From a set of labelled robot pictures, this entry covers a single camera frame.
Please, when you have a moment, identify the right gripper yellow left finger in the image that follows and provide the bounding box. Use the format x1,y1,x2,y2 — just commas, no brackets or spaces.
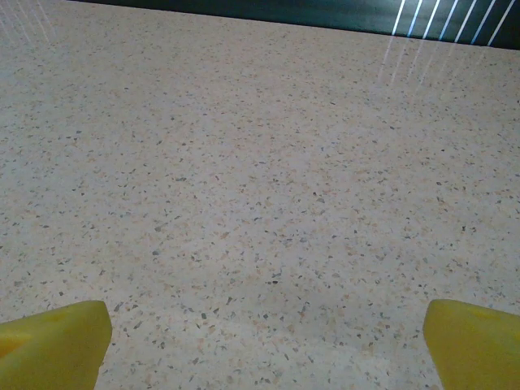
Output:
0,299,113,390

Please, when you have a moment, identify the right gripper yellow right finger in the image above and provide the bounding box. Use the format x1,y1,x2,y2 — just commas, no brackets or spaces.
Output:
422,298,520,390

